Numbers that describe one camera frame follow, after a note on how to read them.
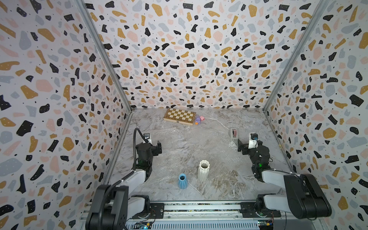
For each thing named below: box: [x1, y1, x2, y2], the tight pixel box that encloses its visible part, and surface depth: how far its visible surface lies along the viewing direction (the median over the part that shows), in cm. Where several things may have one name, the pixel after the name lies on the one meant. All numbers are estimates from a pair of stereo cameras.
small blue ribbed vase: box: [177, 172, 189, 190], surface depth 76 cm
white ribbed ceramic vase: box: [197, 160, 210, 183], surface depth 75 cm
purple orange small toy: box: [195, 115, 201, 126], surface depth 112 cm
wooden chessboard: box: [162, 108, 197, 126], surface depth 115 cm
